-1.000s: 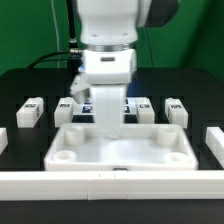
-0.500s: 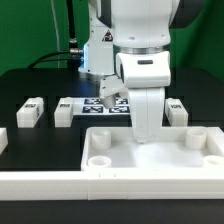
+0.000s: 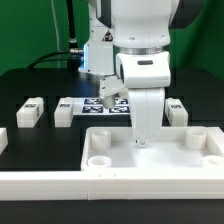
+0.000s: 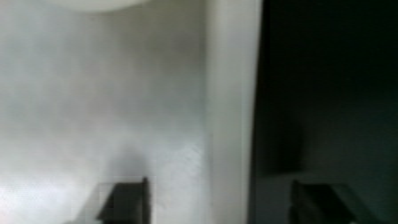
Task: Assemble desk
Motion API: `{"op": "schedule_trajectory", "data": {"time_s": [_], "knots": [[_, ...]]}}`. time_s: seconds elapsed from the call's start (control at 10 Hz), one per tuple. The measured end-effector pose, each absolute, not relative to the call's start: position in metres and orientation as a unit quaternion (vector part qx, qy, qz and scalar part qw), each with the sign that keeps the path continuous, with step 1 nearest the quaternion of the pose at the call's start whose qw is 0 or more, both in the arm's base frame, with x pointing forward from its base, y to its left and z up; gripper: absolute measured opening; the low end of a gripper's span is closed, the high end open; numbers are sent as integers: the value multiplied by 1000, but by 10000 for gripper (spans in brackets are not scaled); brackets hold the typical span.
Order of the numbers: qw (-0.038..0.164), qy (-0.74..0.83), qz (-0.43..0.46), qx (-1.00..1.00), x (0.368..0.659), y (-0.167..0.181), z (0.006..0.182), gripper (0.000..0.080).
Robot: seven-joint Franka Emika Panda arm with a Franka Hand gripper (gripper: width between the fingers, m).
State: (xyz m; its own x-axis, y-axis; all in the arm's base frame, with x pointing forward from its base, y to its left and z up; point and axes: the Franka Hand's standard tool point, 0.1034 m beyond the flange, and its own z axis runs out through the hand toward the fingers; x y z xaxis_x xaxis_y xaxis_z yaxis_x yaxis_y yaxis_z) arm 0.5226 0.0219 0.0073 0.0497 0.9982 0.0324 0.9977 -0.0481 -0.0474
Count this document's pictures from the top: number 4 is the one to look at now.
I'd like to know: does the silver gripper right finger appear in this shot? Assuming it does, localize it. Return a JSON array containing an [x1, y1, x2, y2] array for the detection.
[[289, 181, 371, 224]]

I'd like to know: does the white desk top tray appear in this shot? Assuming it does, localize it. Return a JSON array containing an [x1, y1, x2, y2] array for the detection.
[[0, 0, 260, 224]]

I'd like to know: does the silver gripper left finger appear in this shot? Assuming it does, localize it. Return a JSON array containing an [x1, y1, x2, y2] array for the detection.
[[95, 178, 150, 224]]

